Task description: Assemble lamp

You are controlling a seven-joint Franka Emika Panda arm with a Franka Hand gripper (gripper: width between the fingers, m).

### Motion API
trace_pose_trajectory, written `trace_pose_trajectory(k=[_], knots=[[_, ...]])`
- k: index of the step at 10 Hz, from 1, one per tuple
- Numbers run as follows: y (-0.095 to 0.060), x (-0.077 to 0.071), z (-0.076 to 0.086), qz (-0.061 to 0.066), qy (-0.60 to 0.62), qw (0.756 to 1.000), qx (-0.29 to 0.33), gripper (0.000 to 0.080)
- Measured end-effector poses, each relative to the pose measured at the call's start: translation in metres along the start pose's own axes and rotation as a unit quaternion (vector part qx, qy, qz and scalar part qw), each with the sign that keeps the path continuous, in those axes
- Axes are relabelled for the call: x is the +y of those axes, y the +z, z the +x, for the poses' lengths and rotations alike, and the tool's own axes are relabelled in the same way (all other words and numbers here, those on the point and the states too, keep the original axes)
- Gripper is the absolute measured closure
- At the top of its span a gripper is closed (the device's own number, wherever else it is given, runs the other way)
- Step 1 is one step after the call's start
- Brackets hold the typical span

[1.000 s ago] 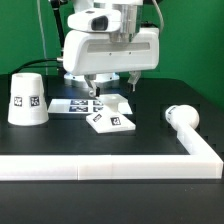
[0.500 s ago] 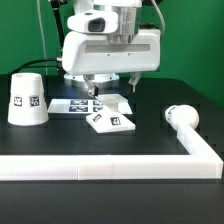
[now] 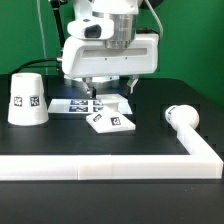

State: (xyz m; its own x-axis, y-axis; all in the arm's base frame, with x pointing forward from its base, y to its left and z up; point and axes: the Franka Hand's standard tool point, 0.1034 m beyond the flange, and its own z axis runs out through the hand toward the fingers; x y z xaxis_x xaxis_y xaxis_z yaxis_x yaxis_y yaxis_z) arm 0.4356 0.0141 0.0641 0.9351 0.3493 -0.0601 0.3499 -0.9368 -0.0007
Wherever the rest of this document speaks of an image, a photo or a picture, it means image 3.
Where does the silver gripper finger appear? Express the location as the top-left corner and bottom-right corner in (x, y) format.
(83, 78), (96, 98)
(126, 75), (139, 94)

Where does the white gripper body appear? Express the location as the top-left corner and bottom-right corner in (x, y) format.
(62, 17), (159, 78)

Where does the white lamp base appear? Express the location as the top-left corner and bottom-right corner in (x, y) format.
(86, 94), (136, 133)

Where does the white lamp bulb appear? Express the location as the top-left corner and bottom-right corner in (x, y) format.
(165, 105), (199, 131)

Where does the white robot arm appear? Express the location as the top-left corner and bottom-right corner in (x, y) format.
(62, 0), (163, 94)

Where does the white lamp shade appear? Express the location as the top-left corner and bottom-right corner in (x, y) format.
(8, 73), (48, 126)

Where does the white marker sheet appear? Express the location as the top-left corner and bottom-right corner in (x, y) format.
(47, 98), (133, 115)

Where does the white L-shaped fence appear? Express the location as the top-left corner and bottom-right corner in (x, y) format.
(0, 126), (223, 181)

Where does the black cable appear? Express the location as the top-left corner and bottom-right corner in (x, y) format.
(9, 58), (70, 75)

